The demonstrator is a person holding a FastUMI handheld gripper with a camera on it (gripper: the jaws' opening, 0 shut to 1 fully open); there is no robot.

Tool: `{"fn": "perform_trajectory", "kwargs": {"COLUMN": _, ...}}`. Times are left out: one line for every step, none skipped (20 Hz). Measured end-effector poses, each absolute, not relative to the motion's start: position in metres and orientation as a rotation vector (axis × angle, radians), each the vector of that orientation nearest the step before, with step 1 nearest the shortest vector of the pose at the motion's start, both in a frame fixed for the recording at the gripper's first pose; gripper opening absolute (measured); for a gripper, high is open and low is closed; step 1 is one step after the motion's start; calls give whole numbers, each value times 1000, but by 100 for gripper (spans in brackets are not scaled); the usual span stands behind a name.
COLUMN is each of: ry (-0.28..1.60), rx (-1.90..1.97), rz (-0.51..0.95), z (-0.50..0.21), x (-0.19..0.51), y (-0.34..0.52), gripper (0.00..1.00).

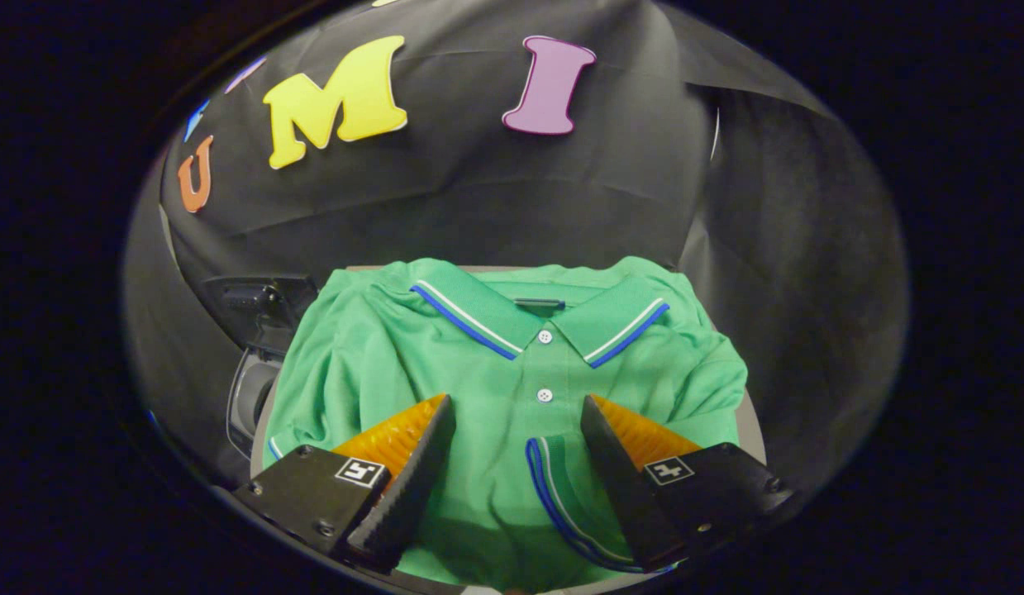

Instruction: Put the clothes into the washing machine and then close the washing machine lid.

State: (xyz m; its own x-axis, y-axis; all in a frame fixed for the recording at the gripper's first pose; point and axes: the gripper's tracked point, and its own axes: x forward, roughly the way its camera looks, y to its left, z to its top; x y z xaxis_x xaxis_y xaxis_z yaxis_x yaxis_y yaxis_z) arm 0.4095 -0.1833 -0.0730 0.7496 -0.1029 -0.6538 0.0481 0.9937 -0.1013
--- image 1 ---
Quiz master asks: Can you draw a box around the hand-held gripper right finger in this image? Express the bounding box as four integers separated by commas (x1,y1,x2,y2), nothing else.
580,394,791,574

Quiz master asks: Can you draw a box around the green polo shirt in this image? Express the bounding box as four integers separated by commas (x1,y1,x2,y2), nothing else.
264,257,749,593

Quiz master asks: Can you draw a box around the grey beige cabinet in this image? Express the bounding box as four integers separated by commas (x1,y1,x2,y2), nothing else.
250,264,767,595

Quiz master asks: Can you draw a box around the transparent washing machine lid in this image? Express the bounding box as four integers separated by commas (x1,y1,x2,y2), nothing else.
202,275,318,352

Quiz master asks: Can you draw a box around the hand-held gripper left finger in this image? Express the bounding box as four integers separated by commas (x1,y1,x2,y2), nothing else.
233,393,457,574

